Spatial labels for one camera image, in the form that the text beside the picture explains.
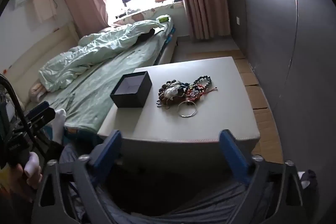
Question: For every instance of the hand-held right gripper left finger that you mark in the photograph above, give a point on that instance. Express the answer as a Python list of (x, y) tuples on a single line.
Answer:
[(105, 151)]

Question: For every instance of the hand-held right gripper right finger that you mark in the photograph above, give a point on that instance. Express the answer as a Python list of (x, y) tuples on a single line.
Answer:
[(234, 154)]

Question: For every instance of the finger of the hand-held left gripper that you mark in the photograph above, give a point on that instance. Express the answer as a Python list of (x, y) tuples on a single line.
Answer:
[(39, 110)]

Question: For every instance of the black gift box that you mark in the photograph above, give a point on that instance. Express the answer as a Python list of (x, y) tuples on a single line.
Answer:
[(131, 102)]

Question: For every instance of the silver bangle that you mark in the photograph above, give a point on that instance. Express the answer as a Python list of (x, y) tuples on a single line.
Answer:
[(178, 109)]

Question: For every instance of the pile of mixed jewelry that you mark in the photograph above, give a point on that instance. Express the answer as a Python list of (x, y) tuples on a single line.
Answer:
[(164, 102)]

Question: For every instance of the white plastic pouch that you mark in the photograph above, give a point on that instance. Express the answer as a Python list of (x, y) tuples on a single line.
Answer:
[(172, 92)]

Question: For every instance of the person's left hand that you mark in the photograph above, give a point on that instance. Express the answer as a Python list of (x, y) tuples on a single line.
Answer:
[(29, 176)]

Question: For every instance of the pink pillow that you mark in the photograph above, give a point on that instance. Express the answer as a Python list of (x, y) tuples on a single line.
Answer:
[(36, 90)]

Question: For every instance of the person's foot in white sock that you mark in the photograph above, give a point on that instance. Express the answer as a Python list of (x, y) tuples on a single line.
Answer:
[(59, 121)]

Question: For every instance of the white leather low table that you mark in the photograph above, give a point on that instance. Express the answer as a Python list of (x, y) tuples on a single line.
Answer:
[(210, 119)]

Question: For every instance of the cardboard floor sheets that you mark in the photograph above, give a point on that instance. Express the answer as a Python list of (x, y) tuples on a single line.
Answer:
[(254, 92)]

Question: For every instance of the light green duvet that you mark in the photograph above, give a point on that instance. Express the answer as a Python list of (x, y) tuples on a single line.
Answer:
[(105, 43)]

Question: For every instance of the beige hanging towel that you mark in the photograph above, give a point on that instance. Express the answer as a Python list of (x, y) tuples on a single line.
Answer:
[(42, 3)]

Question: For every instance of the black cloth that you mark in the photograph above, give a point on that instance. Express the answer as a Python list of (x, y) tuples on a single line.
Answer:
[(144, 37)]

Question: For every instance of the grey wardrobe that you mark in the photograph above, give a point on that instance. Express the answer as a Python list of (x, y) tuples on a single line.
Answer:
[(275, 29)]

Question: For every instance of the green tissue pack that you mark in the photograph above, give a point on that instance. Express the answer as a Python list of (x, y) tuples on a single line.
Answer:
[(162, 19)]

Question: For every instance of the printed window seat mat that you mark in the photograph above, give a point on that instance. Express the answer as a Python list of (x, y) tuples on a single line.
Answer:
[(147, 12)]

